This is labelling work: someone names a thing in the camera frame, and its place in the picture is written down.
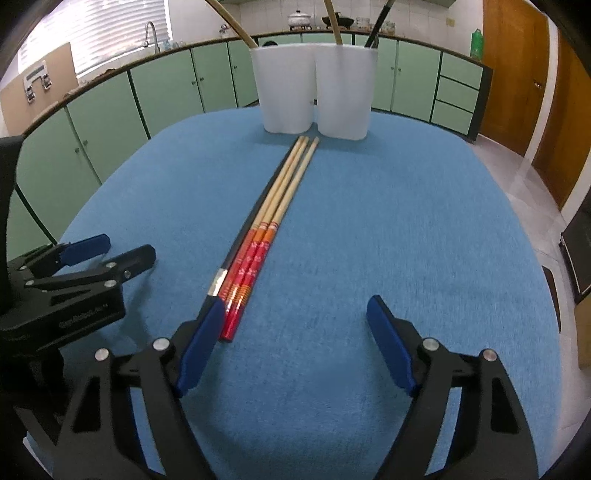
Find black chopstick silver band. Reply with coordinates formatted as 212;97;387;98
197;148;293;320

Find green lower kitchen cabinets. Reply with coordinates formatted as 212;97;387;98
6;36;493;257

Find cardboard box with printing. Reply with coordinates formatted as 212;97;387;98
1;43;78;136

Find chrome sink faucet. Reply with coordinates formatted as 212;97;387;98
143;21;160;54

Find window blind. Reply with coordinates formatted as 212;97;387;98
17;0;171;74

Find blue table mat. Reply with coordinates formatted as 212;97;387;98
62;108;561;479

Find white twin utensil holder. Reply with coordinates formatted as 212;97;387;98
250;43;378;141

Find wooden spoon in holder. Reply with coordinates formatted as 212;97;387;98
205;0;257;49

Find wooden door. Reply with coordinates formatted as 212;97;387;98
533;34;590;207
481;0;550;155

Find white cooking pot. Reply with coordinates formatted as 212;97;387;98
287;10;311;31

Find black wok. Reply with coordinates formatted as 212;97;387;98
322;12;355;29

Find green plastic bottle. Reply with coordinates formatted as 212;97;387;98
470;29;484;61

